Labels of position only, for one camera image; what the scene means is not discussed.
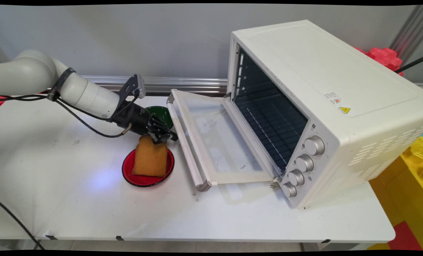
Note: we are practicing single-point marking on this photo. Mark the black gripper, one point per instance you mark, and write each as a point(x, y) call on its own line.
point(135, 119)

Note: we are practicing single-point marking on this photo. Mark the white glass oven door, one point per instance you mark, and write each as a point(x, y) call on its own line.
point(211, 142)

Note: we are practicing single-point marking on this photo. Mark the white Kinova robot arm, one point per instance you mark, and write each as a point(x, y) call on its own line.
point(30, 74)

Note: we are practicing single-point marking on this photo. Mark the green shallow dish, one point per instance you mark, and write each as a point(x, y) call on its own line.
point(164, 113)

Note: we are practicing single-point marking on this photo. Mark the brown toast bread slice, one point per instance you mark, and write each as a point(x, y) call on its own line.
point(149, 160)

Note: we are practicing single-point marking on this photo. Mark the red shallow dish black rim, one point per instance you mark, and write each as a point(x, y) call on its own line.
point(143, 180)

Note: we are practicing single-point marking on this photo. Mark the silver oven knob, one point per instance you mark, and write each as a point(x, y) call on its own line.
point(314, 145)
point(296, 177)
point(305, 163)
point(289, 190)

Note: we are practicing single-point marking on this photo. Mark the white toaster oven body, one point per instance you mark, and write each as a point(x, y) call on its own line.
point(321, 71)

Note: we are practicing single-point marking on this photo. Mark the white label sticker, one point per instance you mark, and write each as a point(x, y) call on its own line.
point(333, 98)

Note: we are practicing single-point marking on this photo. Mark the yellow warning sticker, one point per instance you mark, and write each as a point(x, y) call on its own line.
point(345, 110)

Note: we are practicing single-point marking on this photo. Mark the large red foam block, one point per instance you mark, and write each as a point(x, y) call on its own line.
point(384, 57)

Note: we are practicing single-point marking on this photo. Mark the yellow foam floor mat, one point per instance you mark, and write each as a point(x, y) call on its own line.
point(392, 199)

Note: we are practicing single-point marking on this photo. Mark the yellow foam puzzle tile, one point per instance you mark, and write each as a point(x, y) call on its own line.
point(417, 160)

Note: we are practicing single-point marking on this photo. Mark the red foam floor mat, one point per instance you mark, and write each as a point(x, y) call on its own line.
point(405, 238)

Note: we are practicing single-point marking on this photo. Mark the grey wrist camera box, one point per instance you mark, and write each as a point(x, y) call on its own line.
point(140, 87)

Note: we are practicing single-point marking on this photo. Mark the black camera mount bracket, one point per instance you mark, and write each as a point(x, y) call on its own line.
point(126, 92)

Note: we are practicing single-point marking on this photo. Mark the aluminium profile post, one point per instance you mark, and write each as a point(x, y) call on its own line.
point(410, 32)

